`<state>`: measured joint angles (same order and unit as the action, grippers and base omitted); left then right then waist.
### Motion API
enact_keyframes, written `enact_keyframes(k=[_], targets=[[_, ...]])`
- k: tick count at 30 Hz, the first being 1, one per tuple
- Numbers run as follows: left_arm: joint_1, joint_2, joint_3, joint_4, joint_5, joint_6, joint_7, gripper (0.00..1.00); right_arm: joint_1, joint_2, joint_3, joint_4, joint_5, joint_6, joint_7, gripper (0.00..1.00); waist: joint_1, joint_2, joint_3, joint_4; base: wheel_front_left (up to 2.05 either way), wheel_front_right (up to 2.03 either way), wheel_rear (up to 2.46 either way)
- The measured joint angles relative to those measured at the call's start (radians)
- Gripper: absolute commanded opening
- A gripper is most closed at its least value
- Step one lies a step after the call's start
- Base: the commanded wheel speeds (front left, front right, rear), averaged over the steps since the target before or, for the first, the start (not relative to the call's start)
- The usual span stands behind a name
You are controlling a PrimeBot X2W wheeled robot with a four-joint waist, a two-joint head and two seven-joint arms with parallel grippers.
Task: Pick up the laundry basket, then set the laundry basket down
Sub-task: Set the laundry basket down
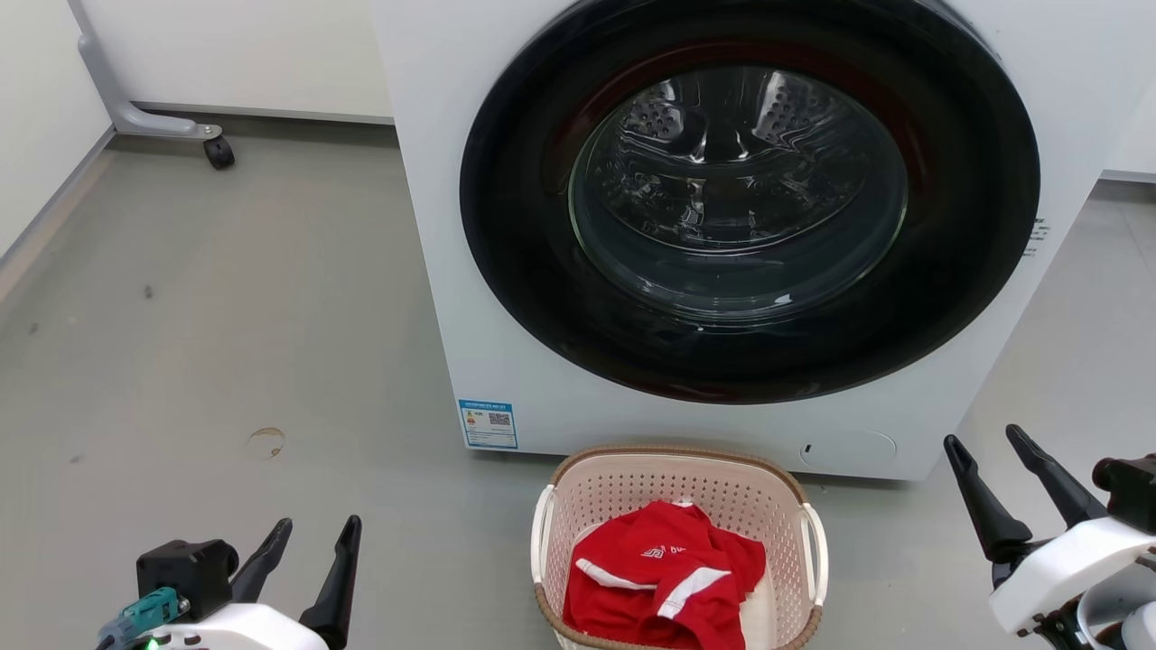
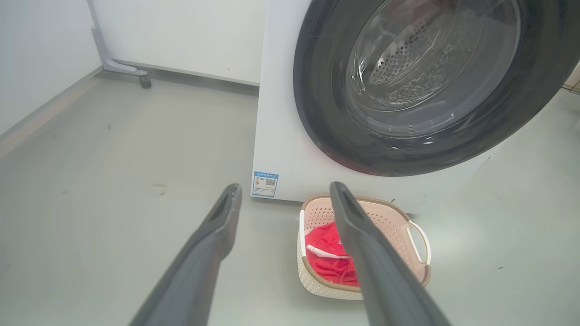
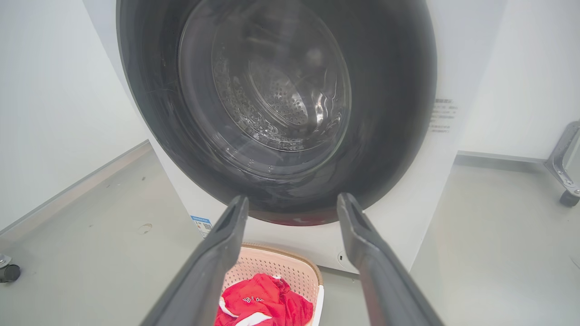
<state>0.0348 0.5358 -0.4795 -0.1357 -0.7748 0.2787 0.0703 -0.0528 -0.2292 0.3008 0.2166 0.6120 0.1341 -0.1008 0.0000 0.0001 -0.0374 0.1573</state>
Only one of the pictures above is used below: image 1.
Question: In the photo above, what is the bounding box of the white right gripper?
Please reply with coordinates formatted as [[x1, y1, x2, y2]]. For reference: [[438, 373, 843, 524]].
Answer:
[[943, 424, 1156, 635]]

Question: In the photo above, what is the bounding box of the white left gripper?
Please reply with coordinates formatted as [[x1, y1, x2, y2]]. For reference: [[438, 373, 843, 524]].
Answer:
[[135, 515, 363, 650]]

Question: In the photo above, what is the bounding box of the pink perforated laundry basket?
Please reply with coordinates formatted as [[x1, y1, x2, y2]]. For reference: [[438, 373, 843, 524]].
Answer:
[[530, 443, 829, 650]]

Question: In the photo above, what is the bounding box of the blue energy label sticker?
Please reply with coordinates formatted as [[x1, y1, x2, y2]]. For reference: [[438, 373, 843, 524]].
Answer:
[[458, 399, 519, 450]]

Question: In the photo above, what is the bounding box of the red shirt with white stripes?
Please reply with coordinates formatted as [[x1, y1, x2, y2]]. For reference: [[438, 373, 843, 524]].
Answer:
[[562, 501, 767, 650]]

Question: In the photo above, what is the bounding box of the white front-load washing machine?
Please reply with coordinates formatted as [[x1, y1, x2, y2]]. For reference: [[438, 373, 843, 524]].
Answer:
[[372, 0, 1156, 482]]

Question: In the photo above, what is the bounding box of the black round washer door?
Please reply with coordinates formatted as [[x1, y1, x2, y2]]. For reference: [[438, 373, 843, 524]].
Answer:
[[459, 0, 1041, 404]]

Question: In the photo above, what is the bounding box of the teal cable connector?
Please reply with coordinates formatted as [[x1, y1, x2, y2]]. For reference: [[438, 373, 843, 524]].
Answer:
[[96, 587, 191, 649]]

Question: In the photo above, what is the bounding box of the grey metal frame leg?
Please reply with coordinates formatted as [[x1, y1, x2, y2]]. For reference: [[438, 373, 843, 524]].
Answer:
[[68, 0, 224, 141]]

